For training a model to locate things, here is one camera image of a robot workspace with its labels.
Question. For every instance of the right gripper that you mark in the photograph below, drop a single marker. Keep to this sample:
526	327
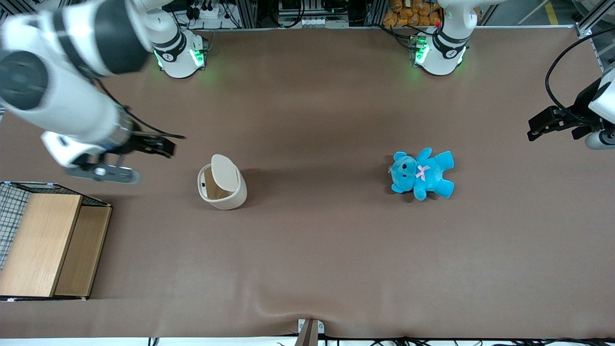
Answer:
139	143

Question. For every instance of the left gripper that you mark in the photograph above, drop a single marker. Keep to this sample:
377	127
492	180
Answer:
578	114

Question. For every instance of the white trash can with lid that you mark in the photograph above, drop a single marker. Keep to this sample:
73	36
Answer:
226	173

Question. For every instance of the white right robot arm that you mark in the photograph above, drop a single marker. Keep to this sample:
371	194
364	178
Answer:
72	105

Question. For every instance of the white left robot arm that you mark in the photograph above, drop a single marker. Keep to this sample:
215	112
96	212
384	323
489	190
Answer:
444	48

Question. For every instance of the white power strip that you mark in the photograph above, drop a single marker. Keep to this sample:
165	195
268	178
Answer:
214	12

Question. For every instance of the blue teddy bear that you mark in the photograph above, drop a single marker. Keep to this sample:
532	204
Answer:
425	174

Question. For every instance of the brown table cloth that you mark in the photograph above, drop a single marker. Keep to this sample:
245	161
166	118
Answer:
307	120

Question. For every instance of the orange packaged snacks pile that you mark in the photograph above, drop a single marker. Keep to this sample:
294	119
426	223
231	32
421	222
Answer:
408	17

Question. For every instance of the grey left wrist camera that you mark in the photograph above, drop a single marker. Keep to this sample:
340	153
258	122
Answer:
600	140

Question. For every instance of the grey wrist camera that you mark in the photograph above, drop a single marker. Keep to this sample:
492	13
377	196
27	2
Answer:
600	140
108	174

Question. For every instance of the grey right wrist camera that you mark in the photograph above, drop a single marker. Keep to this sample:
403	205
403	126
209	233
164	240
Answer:
108	174

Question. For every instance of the aluminium frame post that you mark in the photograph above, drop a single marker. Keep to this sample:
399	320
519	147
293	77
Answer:
588	21
12	6

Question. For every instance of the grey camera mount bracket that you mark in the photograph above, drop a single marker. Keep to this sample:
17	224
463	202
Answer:
310	334

